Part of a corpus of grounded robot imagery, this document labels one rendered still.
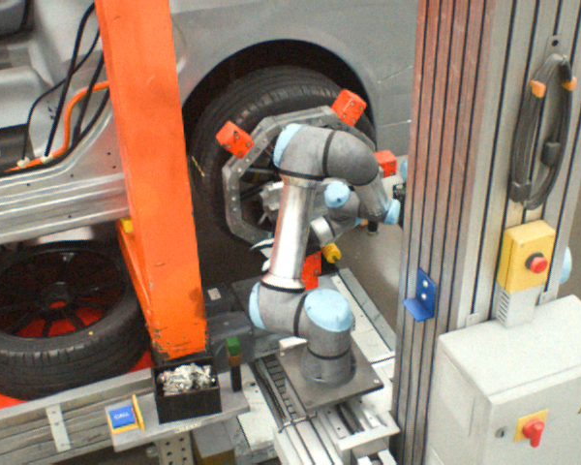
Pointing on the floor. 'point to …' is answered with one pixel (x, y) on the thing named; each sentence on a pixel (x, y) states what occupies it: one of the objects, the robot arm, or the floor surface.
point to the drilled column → (175, 449)
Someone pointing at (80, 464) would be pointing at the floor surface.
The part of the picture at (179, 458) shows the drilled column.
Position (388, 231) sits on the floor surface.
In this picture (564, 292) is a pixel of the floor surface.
